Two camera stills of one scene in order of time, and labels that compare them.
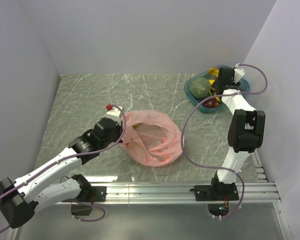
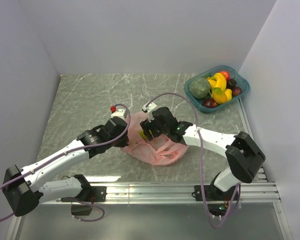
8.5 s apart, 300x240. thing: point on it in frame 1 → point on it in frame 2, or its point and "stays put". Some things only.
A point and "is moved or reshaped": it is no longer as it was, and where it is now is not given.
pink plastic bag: x=151 y=138 stays put
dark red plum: x=211 y=103 stays put
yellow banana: x=214 y=71 is moved or reshaped
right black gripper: x=216 y=82 → x=146 y=126
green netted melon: x=200 y=88 stays put
